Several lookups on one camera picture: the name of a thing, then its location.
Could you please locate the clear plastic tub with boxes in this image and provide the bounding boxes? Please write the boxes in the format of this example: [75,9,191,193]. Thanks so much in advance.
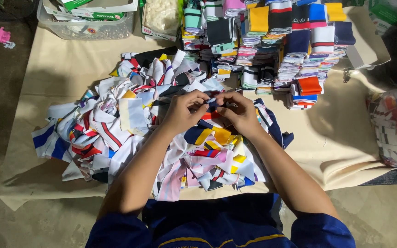
[37,0,139,41]

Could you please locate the person's right hand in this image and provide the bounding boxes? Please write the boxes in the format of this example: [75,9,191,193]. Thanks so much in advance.
[215,91,265,139]

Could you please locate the beige cloth mat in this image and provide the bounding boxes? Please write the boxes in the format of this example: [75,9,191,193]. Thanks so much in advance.
[0,6,397,211]

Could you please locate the person's left hand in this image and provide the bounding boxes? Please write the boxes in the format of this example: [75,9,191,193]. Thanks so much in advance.
[160,90,210,137]

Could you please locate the stacks of folded colourful collars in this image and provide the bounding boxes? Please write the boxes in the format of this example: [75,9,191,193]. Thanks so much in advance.
[181,0,356,110]

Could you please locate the plastic bag of fabric scraps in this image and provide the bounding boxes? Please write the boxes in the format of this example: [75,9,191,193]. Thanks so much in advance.
[366,87,397,172]

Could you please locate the open carton of white items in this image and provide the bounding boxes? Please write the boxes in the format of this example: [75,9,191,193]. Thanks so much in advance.
[139,0,184,42]

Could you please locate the pink plastic clip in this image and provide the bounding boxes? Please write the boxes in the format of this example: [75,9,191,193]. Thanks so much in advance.
[0,27,16,49]

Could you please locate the person's blue shirt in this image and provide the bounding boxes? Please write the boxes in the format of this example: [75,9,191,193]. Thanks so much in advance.
[85,193,356,248]

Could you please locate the green and white carton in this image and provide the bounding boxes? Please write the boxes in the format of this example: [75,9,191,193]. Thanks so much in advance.
[368,0,397,33]

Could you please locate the flat white cardboard box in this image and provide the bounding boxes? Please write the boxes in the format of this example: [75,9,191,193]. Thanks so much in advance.
[347,43,391,70]

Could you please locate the heap of loose fabric strips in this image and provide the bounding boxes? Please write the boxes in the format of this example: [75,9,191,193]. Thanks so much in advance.
[31,48,294,202]

